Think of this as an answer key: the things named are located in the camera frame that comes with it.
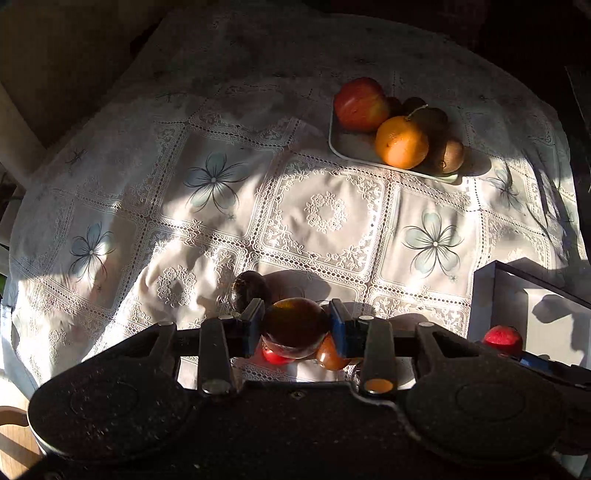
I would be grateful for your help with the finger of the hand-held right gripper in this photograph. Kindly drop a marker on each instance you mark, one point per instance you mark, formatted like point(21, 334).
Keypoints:
point(542, 365)

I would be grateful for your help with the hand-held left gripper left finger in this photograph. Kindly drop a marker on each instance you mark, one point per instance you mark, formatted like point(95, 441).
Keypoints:
point(251, 325)

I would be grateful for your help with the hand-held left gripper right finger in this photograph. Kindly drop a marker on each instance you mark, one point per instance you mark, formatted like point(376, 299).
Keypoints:
point(339, 330)

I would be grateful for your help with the dark brown fruit tan patch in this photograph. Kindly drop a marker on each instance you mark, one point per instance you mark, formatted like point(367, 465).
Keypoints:
point(247, 288)

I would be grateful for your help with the small red fruit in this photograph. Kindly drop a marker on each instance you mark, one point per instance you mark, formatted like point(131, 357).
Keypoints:
point(502, 339)
point(275, 356)

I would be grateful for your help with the dark amber round fruit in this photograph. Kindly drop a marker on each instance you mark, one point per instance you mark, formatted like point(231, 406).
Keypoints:
point(295, 327)

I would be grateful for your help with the white box dark rim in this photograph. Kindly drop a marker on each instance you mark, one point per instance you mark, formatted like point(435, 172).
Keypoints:
point(482, 304)

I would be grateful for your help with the orange brown fruit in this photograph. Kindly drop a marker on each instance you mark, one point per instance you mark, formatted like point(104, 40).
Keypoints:
point(331, 356)

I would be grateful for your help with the white lace floral tablecloth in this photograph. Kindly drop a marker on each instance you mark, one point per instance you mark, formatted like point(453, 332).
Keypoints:
point(295, 184)

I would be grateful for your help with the white rectangular tray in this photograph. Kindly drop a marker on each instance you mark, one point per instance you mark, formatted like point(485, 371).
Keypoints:
point(347, 148)

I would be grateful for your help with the orange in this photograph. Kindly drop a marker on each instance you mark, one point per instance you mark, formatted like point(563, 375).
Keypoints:
point(401, 141)

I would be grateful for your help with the brown kiwi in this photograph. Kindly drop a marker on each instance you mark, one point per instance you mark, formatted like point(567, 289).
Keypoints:
point(449, 155)

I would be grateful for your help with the red apple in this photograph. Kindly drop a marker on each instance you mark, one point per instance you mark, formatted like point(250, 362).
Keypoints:
point(360, 105)

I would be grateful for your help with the large dark fruit with stem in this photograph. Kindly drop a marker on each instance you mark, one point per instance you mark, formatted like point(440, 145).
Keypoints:
point(431, 121)

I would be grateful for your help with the small dark fruit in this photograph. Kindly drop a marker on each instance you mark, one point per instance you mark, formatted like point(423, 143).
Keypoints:
point(395, 105)
point(414, 103)

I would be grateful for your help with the wooden board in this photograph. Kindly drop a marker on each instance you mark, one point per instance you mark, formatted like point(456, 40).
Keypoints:
point(14, 443)

